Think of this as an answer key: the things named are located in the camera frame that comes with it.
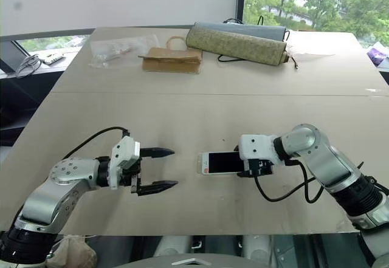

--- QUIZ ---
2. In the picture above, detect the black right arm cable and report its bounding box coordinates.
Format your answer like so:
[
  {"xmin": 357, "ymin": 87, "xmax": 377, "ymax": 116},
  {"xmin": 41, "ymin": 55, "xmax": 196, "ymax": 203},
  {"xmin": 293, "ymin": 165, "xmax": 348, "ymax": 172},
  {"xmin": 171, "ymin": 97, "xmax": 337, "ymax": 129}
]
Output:
[{"xmin": 253, "ymin": 158, "xmax": 325, "ymax": 204}]

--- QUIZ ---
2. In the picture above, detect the black mat cord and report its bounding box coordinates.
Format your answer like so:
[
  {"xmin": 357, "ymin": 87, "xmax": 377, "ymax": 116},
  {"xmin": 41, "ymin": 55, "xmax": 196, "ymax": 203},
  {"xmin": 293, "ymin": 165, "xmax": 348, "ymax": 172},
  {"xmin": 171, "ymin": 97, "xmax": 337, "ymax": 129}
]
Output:
[{"xmin": 217, "ymin": 53, "xmax": 300, "ymax": 69}]

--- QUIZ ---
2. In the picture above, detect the white flat device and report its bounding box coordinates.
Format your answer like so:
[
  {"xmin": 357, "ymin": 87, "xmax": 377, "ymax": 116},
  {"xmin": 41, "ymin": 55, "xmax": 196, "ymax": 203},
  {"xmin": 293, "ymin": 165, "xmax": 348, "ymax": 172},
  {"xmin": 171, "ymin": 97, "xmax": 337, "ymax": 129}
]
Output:
[{"xmin": 38, "ymin": 51, "xmax": 65, "ymax": 66}]

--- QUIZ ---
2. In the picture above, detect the purple cloth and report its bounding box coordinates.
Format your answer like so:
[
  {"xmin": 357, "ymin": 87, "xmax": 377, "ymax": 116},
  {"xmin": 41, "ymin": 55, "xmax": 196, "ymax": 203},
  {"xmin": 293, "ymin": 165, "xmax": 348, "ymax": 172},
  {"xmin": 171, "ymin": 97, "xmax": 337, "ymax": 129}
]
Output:
[{"xmin": 365, "ymin": 41, "xmax": 389, "ymax": 67}]

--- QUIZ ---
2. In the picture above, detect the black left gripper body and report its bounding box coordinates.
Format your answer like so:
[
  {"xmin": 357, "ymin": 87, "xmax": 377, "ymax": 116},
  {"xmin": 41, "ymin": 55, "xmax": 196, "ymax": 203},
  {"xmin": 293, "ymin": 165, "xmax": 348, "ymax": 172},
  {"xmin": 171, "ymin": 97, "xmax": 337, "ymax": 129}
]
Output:
[{"xmin": 119, "ymin": 157, "xmax": 143, "ymax": 194}]

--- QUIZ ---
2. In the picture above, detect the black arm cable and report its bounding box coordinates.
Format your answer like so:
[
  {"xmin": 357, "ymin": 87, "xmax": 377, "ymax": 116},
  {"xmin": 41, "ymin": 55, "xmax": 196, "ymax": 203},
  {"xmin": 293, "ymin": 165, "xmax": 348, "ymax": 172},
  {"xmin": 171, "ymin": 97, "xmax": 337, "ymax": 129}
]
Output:
[
  {"xmin": 59, "ymin": 126, "xmax": 133, "ymax": 161},
  {"xmin": 253, "ymin": 158, "xmax": 325, "ymax": 204}
]

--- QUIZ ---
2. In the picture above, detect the black cable behind mats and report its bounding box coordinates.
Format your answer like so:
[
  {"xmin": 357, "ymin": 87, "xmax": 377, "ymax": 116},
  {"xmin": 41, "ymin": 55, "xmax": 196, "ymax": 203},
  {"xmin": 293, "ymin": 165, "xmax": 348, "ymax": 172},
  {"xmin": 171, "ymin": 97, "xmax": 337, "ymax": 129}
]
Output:
[{"xmin": 223, "ymin": 15, "xmax": 265, "ymax": 27}]

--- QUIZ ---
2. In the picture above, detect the olive rolled mat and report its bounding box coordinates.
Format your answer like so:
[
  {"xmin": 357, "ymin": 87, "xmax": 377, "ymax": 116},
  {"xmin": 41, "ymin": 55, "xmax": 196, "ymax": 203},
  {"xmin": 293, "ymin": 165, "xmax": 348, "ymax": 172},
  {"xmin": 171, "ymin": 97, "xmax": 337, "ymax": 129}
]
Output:
[{"xmin": 185, "ymin": 26, "xmax": 289, "ymax": 67}]

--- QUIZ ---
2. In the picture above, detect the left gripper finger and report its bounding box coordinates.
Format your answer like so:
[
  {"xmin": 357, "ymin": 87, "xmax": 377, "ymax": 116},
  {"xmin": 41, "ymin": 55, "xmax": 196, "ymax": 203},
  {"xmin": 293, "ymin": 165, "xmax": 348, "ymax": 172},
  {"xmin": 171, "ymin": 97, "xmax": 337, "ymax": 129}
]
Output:
[
  {"xmin": 139, "ymin": 147, "xmax": 176, "ymax": 160},
  {"xmin": 135, "ymin": 180, "xmax": 179, "ymax": 197}
]

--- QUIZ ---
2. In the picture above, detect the white smartphone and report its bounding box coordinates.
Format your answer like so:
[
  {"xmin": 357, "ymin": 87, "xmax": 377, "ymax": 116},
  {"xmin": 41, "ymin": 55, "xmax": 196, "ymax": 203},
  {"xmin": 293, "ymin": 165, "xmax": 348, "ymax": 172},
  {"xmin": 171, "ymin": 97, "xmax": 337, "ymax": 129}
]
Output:
[{"xmin": 198, "ymin": 151, "xmax": 247, "ymax": 176}]

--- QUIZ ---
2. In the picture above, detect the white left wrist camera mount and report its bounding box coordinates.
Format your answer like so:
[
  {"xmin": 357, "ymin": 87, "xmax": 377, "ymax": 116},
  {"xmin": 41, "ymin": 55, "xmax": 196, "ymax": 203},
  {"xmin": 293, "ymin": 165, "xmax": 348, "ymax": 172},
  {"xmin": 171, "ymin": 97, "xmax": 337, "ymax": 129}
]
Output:
[{"xmin": 108, "ymin": 136, "xmax": 141, "ymax": 190}]

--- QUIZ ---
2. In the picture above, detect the brown paper bag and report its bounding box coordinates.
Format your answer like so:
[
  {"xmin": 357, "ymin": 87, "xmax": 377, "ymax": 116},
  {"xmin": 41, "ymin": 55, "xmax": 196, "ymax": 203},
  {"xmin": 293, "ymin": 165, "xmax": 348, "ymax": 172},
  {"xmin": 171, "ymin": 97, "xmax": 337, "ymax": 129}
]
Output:
[{"xmin": 137, "ymin": 35, "xmax": 204, "ymax": 75}]

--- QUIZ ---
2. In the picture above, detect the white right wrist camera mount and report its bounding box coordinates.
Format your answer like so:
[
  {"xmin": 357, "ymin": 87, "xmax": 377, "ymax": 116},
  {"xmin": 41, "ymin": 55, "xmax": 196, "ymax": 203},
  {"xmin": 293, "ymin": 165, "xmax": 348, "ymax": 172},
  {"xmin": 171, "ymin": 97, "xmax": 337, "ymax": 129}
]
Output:
[{"xmin": 238, "ymin": 134, "xmax": 282, "ymax": 164}]

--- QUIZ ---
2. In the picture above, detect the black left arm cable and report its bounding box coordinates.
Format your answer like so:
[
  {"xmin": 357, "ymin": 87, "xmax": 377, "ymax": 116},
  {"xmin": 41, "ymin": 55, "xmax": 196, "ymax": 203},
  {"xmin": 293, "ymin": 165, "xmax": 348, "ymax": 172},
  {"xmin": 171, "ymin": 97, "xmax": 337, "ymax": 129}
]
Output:
[{"xmin": 59, "ymin": 126, "xmax": 133, "ymax": 161}]

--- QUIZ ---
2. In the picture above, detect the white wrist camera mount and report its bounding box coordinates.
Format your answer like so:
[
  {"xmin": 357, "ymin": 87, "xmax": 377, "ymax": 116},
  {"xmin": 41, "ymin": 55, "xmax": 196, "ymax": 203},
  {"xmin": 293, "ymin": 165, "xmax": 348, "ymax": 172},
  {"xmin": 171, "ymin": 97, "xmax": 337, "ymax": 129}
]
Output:
[
  {"xmin": 238, "ymin": 134, "xmax": 282, "ymax": 164},
  {"xmin": 108, "ymin": 136, "xmax": 141, "ymax": 190}
]

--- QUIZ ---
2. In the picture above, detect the beige cloth sack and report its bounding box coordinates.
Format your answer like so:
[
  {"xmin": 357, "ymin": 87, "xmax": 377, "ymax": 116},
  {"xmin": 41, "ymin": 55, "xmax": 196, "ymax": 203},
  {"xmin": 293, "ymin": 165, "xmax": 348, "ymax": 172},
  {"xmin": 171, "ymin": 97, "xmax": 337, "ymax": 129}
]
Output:
[{"xmin": 45, "ymin": 235, "xmax": 98, "ymax": 268}]

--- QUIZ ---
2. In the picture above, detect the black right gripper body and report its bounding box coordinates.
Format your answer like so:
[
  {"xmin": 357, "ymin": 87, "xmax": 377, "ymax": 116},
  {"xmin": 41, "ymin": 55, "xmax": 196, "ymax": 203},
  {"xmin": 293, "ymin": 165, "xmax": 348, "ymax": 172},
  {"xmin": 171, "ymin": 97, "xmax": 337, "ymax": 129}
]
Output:
[{"xmin": 243, "ymin": 157, "xmax": 274, "ymax": 178}]

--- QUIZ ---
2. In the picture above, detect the clear plastic bag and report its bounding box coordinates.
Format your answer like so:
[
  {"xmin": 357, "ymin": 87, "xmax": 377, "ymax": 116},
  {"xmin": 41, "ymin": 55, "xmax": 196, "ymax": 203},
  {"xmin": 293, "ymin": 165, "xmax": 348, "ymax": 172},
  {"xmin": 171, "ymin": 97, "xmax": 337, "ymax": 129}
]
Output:
[{"xmin": 88, "ymin": 34, "xmax": 161, "ymax": 69}]

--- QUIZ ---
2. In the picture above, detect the grey rolled mat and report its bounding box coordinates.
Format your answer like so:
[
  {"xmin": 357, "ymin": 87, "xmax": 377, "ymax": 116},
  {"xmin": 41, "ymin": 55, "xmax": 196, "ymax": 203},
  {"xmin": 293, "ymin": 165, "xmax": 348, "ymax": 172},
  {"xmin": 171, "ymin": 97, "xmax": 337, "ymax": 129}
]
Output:
[{"xmin": 193, "ymin": 21, "xmax": 289, "ymax": 43}]

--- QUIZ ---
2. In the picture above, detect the black cable bundle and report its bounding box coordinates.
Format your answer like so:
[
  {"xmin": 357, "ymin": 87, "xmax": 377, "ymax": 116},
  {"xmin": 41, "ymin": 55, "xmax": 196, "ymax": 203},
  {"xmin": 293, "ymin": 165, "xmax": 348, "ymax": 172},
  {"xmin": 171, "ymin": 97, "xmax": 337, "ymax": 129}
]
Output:
[{"xmin": 14, "ymin": 54, "xmax": 43, "ymax": 78}]

